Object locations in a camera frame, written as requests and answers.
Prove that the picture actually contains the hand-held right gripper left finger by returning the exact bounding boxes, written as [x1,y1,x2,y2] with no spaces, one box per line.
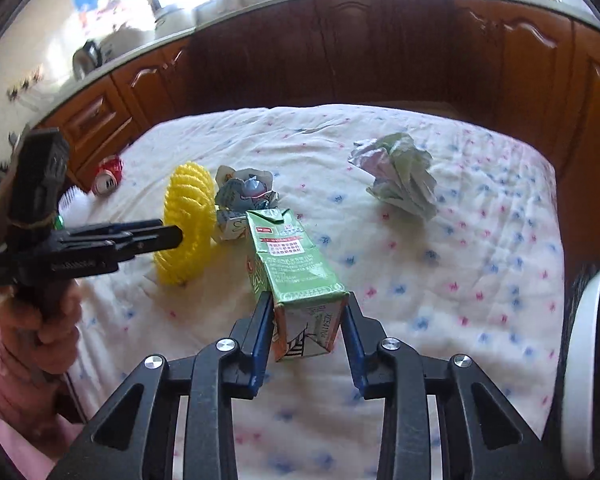
[47,290,276,480]

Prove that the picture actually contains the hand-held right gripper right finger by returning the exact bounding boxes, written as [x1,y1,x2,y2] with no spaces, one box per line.
[341,294,566,480]

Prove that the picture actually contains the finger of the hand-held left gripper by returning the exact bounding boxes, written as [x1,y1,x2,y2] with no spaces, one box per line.
[102,224,185,275]
[62,217,167,245]

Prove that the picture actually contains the yellow plastic brush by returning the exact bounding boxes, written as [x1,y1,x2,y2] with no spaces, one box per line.
[153,161,217,288]

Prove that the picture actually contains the green drink carton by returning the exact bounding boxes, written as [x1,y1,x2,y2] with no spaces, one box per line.
[245,208,351,362]

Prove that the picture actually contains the black white-rimmed trash bin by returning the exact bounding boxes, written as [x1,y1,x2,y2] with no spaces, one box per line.
[547,252,600,480]

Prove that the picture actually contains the person's left forearm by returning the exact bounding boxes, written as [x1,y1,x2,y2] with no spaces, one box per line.
[0,310,88,480]

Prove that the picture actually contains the person's left hand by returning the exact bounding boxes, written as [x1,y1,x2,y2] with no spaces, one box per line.
[0,280,84,376]

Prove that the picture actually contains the white foam fruit net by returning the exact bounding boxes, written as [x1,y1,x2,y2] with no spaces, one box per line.
[60,187,98,226]

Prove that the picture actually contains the crushed red can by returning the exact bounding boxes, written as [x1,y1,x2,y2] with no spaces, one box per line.
[91,155,125,196]

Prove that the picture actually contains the crumpled blue white packet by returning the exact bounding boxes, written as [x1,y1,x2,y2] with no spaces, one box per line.
[214,165,283,242]

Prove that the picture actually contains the white floral tablecloth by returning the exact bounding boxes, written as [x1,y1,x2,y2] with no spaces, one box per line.
[62,104,566,480]

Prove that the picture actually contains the steel electric kettle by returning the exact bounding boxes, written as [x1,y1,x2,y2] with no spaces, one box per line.
[72,40,104,81]

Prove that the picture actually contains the crumpled paper wrapper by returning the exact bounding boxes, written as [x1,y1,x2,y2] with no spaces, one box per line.
[348,132,438,220]

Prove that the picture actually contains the wooden lower cabinets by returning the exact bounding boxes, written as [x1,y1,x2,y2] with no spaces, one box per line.
[30,0,600,261]

